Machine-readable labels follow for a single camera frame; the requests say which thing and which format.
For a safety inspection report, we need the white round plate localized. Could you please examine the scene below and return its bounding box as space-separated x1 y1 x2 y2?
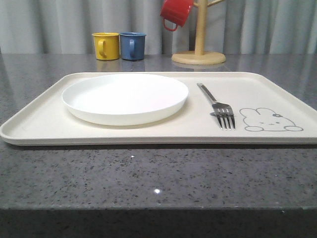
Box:
62 73 189 126

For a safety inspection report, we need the silver metal fork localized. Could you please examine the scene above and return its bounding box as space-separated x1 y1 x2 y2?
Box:
197 83 236 130

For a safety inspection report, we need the wooden mug tree stand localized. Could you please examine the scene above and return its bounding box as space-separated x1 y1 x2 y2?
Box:
171 0 226 65

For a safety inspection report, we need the blue mug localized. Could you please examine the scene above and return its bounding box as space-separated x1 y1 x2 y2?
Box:
119 32 146 60

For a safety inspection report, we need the yellow mug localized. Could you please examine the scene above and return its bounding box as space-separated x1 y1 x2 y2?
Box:
92 32 119 60

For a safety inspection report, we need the cream rabbit print tray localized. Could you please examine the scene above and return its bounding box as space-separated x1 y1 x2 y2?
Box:
0 72 317 146

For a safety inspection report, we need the red mug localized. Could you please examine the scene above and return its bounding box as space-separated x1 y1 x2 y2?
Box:
160 0 194 32

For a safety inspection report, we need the grey curtain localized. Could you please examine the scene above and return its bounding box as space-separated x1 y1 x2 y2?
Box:
0 0 317 55

